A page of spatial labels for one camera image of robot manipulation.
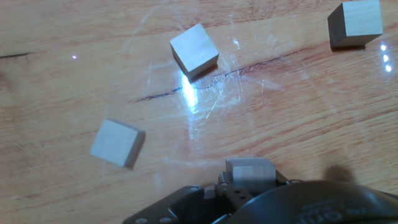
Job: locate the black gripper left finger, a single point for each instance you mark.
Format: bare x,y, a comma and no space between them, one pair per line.
231,196

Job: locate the small wooden cube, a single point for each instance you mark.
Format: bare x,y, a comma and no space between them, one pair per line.
360,18
253,179
115,141
194,48
248,160

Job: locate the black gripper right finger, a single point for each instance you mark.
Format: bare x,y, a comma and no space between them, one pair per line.
284,180

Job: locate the glossy wooden board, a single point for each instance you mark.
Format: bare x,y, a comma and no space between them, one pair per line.
280,124

